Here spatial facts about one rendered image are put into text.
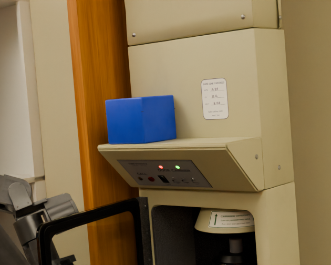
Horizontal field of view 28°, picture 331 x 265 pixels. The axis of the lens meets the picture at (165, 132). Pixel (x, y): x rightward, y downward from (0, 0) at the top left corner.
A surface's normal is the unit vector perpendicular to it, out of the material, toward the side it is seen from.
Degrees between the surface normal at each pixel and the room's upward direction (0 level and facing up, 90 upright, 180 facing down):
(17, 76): 90
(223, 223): 66
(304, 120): 90
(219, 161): 135
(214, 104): 90
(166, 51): 90
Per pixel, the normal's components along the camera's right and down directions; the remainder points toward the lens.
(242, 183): -0.40, 0.77
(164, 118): 0.76, -0.03
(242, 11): -0.64, 0.09
